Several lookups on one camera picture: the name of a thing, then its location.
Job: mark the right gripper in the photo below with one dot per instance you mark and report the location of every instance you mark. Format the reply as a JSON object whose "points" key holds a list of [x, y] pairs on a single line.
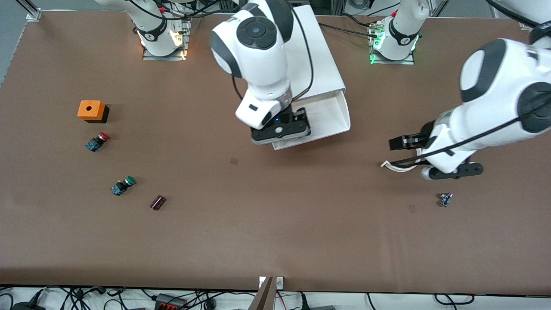
{"points": [[298, 115]]}

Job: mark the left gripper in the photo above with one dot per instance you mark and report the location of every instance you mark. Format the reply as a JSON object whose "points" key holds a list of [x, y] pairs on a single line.
{"points": [[426, 131]]}

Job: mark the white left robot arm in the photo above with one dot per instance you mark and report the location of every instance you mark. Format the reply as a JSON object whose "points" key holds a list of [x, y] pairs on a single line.
{"points": [[495, 86]]}

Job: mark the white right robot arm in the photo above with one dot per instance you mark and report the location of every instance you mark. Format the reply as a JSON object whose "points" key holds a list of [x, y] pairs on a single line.
{"points": [[258, 56]]}

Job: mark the white drawer cabinet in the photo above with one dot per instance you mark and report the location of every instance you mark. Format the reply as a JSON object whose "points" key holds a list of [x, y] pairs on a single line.
{"points": [[323, 60]]}

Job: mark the white curved plastic strip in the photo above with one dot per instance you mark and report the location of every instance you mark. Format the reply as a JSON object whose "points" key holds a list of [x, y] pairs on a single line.
{"points": [[400, 168]]}

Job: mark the small blue electrical component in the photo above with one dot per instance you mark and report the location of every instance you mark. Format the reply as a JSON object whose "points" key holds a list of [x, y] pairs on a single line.
{"points": [[445, 199]]}

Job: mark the dark maroon cylindrical capacitor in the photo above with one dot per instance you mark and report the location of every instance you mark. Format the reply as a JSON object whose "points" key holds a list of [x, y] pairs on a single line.
{"points": [[158, 202]]}

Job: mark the black power strip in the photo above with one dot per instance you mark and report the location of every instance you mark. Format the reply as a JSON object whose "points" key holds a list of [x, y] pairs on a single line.
{"points": [[170, 302]]}

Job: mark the black power adapter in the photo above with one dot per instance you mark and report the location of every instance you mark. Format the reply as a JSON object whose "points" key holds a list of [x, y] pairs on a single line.
{"points": [[28, 306]]}

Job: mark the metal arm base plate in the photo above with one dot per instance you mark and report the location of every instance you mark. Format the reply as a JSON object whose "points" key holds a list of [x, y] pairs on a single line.
{"points": [[183, 43], [374, 58]]}

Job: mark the orange button enclosure box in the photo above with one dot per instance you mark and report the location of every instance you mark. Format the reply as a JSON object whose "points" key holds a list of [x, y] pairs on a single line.
{"points": [[98, 110]]}

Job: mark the green push button switch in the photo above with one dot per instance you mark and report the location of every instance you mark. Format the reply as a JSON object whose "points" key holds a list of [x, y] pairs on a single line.
{"points": [[118, 188]]}

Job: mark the red push button switch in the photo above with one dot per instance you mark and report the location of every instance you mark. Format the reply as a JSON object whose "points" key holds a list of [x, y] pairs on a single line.
{"points": [[92, 144]]}

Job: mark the small white bracket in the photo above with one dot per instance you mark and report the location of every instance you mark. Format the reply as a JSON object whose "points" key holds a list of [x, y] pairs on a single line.
{"points": [[280, 282], [261, 282]]}

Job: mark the aluminium frame profile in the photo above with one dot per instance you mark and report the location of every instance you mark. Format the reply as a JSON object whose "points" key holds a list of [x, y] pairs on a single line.
{"points": [[525, 23], [33, 13]]}

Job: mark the wooden post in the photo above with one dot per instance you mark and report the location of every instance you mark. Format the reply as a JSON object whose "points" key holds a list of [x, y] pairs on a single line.
{"points": [[263, 297]]}

